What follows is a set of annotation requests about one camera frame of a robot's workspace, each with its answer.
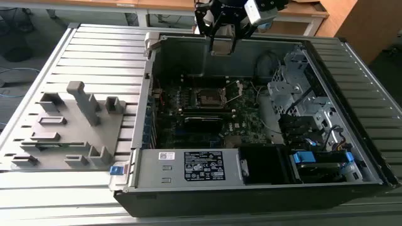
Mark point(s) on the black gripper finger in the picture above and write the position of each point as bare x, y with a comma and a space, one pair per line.
214, 43
235, 44

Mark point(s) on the silver topped CPU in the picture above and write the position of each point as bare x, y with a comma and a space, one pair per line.
223, 50

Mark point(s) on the black CPU socket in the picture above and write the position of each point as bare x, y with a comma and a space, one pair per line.
208, 97

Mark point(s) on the black RAM slot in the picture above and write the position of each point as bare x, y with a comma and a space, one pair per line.
207, 109
207, 113

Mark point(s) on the pale blue teach pendant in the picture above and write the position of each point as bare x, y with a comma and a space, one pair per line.
264, 26

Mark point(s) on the silver metal drive cage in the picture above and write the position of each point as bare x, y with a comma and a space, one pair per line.
282, 88

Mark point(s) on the green motherboard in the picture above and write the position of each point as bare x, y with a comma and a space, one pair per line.
247, 117

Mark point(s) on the black graphics card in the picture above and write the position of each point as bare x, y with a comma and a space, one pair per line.
202, 126

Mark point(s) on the brown chipset heatsink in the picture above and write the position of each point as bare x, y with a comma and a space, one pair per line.
232, 142

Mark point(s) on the wooden cabinet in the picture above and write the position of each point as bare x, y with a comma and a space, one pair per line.
370, 23

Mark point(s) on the small white code sticker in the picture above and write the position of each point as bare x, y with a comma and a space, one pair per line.
166, 156

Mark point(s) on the black rating label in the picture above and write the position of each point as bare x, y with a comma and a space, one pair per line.
203, 166

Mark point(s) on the hard disk in blue carrier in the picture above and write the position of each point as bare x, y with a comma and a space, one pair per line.
303, 156

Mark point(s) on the grey plastic parts rack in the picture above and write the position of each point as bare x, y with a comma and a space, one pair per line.
77, 131

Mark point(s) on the silver power supply unit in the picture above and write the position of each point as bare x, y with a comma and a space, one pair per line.
151, 171

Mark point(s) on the blue plastic case clip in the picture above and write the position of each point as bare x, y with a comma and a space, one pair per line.
115, 170

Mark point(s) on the black round floor object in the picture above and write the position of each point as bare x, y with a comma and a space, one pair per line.
17, 55

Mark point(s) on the green RAM stick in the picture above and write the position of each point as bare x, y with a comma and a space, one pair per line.
63, 145

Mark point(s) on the black PC case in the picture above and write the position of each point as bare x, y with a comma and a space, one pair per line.
219, 202

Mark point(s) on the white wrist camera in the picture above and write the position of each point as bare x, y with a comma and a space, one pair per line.
256, 11

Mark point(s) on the wooden desk white frame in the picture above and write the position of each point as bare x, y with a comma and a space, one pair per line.
93, 2
298, 11

